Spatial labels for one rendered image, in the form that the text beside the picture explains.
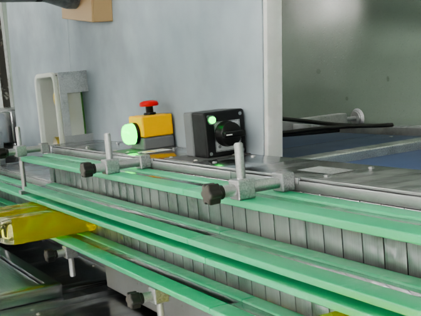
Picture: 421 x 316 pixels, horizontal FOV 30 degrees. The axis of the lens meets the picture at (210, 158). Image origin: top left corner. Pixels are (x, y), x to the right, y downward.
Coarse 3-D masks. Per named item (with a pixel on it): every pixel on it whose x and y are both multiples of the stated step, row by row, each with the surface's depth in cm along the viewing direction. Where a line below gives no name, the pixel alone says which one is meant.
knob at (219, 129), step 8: (224, 120) 136; (216, 128) 135; (224, 128) 134; (232, 128) 134; (240, 128) 135; (216, 136) 135; (224, 136) 133; (232, 136) 133; (240, 136) 135; (224, 144) 135; (232, 144) 135
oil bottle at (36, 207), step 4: (36, 204) 185; (12, 208) 183; (16, 208) 182; (20, 208) 181; (24, 208) 181; (28, 208) 180; (32, 208) 181; (36, 208) 181; (40, 208) 181; (44, 208) 182; (0, 212) 178; (4, 212) 178; (8, 212) 178; (12, 212) 178; (16, 212) 179; (20, 212) 179
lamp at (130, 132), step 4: (128, 124) 161; (132, 124) 162; (136, 124) 162; (124, 128) 161; (128, 128) 160; (132, 128) 161; (136, 128) 161; (124, 132) 161; (128, 132) 160; (132, 132) 160; (136, 132) 161; (124, 136) 161; (128, 136) 160; (132, 136) 160; (136, 136) 161; (140, 136) 161; (124, 140) 162; (128, 140) 161; (132, 140) 161; (136, 140) 161; (128, 144) 162
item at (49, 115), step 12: (36, 84) 215; (48, 84) 216; (36, 96) 216; (48, 96) 217; (48, 108) 217; (60, 108) 203; (48, 120) 217; (60, 120) 202; (48, 132) 217; (60, 132) 202; (48, 144) 218
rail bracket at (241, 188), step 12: (240, 144) 101; (240, 156) 101; (240, 168) 101; (240, 180) 101; (252, 180) 102; (264, 180) 103; (276, 180) 104; (288, 180) 104; (204, 192) 100; (216, 192) 99; (228, 192) 100; (240, 192) 101; (252, 192) 102
